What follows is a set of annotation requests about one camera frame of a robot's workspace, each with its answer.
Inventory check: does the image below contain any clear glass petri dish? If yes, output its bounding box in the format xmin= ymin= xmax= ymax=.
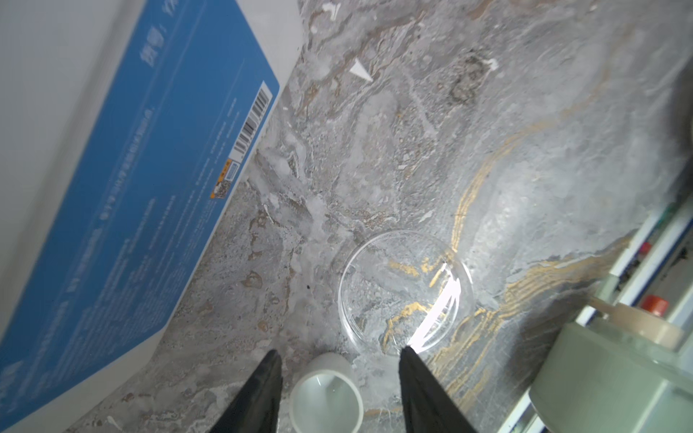
xmin=337 ymin=230 xmax=476 ymax=357

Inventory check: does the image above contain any small white dish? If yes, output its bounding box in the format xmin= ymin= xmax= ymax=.
xmin=289 ymin=353 xmax=364 ymax=433

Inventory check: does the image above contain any white plastic storage bin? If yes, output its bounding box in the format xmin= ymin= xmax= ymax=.
xmin=1 ymin=1 xmax=303 ymax=432

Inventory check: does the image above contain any white green timer device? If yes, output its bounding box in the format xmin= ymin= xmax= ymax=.
xmin=529 ymin=295 xmax=692 ymax=432

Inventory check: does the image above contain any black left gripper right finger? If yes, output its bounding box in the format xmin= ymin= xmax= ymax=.
xmin=399 ymin=346 xmax=476 ymax=433

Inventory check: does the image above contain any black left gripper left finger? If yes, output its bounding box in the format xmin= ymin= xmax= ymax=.
xmin=210 ymin=349 xmax=283 ymax=433

